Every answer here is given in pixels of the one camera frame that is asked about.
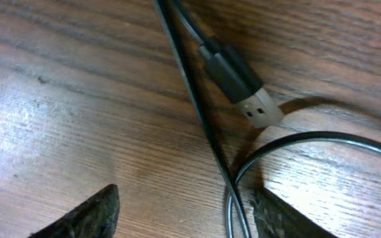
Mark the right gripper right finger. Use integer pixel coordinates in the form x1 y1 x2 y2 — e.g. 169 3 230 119
253 188 337 238

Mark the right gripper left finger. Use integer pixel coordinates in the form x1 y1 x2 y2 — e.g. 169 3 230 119
29 184 120 238

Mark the thin black USB cable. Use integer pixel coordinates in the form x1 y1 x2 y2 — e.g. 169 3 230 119
152 0 381 238

